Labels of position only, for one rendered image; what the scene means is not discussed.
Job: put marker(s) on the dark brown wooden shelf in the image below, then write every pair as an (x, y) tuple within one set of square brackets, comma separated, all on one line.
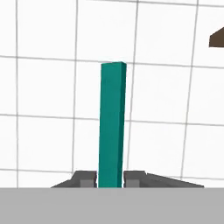
[(217, 37)]

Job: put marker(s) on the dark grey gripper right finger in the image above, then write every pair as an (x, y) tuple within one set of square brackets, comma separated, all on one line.
[(137, 178)]

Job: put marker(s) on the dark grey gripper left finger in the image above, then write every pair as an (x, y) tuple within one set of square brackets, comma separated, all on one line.
[(84, 178)]

